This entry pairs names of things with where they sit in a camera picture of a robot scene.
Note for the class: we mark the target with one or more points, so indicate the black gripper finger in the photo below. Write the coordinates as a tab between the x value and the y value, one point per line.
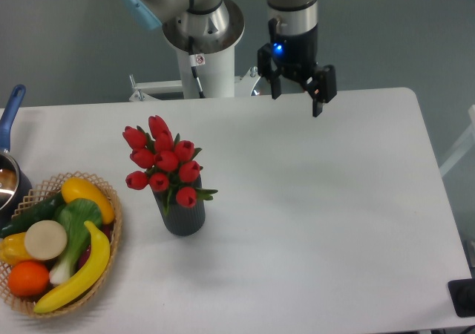
265	70
321	86

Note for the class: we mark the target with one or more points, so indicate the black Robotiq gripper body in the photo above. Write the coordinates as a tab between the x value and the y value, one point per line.
294	55

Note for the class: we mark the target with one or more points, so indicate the red tulip bouquet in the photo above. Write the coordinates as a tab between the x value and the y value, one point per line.
167	165

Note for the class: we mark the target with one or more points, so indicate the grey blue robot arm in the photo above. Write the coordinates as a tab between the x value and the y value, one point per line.
292	17

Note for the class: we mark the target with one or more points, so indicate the dark grey ribbed vase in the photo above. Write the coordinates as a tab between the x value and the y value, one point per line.
182	211

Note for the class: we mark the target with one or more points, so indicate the yellow squash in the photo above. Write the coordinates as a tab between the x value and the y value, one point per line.
79	188

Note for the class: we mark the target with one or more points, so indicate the green bok choy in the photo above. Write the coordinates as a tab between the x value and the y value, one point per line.
72	218

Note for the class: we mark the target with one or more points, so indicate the black device at table edge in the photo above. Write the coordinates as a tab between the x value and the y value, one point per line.
462	296

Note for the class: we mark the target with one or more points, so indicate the yellow banana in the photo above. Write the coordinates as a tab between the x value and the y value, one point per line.
84	279

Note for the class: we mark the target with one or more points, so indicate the green cucumber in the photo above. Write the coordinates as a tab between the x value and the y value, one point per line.
43	210

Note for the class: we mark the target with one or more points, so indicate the woven wicker basket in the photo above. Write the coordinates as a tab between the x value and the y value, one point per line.
40	192

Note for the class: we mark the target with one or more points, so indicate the beige round slice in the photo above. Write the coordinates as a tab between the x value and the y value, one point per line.
45	240

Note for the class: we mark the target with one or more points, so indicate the yellow bell pepper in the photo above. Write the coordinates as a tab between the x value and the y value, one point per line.
13	250

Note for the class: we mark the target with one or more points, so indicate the orange fruit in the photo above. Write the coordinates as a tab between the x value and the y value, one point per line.
28	278

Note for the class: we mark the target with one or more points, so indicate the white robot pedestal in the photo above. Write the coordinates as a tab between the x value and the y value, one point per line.
205	49

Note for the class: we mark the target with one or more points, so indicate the white table clamp bracket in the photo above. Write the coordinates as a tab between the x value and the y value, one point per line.
150	91

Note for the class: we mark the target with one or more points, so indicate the blue handled saucepan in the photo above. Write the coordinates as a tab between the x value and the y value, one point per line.
14	183

